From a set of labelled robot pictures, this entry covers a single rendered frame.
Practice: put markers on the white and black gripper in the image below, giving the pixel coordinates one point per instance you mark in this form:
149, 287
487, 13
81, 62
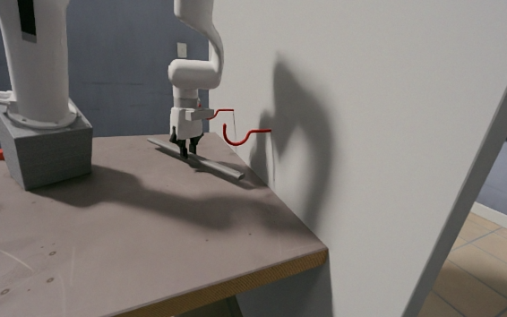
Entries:
184, 129

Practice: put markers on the grey long bar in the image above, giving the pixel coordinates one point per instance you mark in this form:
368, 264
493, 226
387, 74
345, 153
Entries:
206, 162

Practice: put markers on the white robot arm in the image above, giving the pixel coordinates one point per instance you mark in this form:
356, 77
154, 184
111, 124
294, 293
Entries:
35, 42

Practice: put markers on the white wall panel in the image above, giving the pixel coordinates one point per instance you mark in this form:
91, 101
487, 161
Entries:
386, 118

